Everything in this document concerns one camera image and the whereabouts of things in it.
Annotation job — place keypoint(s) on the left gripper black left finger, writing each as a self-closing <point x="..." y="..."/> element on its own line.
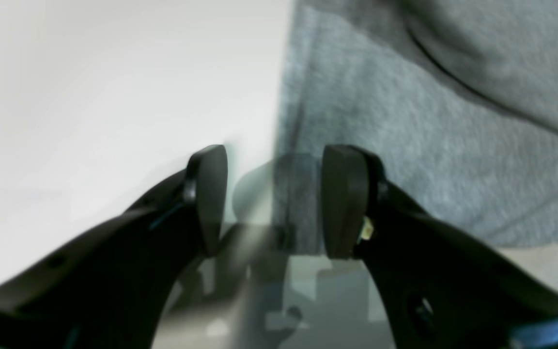
<point x="108" y="287"/>

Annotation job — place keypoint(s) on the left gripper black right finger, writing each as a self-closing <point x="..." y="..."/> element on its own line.
<point x="441" y="288"/>

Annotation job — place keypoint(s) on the grey T-shirt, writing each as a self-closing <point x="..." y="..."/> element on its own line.
<point x="458" y="97"/>

